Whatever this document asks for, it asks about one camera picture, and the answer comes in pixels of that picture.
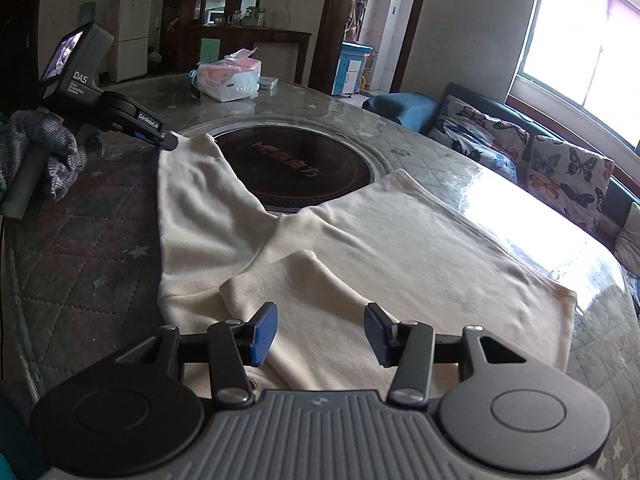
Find dark wooden door frame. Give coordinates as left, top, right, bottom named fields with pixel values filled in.
left=307, top=0, right=433, bottom=96

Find blue corner sofa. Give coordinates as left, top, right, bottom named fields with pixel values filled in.
left=362, top=82, right=640, bottom=316

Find grey pillow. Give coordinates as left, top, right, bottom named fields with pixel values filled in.
left=612, top=202, right=640, bottom=266

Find window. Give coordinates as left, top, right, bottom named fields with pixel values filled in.
left=505, top=0, right=640, bottom=151

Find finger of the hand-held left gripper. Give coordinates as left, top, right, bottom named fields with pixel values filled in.
left=132, top=127, right=180, bottom=152

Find soft tissue pack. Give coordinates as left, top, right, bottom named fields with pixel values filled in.
left=195, top=47, right=263, bottom=103

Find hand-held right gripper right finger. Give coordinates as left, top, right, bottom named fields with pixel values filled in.
left=364, top=302, right=528, bottom=406

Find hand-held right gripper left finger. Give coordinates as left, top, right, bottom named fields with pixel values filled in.
left=115, top=301, right=279, bottom=406

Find person's left hand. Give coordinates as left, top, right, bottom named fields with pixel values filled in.
left=0, top=109, right=90, bottom=202

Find dark wooden display cabinet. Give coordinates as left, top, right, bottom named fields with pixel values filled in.
left=159, top=0, right=313, bottom=85

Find light blue cabinet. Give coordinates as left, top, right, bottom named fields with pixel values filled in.
left=332, top=42, right=373, bottom=97

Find cream pants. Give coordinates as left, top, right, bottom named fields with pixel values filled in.
left=156, top=132, right=578, bottom=396

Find round black induction cooktop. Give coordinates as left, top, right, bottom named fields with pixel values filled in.
left=177, top=119, right=396, bottom=216

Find white refrigerator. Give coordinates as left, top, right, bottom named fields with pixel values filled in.
left=109, top=0, right=153, bottom=83

